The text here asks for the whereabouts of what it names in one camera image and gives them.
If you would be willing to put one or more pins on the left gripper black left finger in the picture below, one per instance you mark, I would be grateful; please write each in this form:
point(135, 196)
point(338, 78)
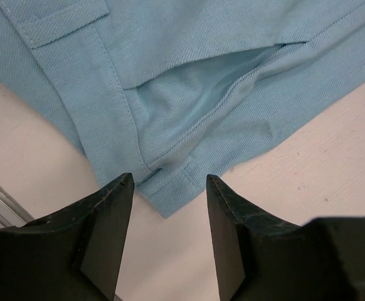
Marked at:
point(72, 254)

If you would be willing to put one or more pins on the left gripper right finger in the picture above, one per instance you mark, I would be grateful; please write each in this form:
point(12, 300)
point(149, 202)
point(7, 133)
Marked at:
point(232, 220)

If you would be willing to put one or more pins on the light blue trousers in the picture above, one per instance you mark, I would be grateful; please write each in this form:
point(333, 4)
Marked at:
point(172, 91)

